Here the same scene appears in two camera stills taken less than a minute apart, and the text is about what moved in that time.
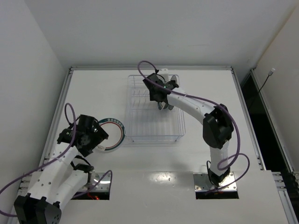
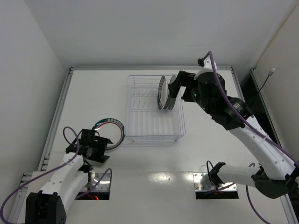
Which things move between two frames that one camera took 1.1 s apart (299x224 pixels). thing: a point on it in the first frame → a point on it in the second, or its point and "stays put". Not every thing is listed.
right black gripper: x=164 y=101 → x=183 y=79
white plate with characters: x=173 y=78 stays put
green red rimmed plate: x=116 y=131 stays put
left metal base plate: x=103 y=185 stays put
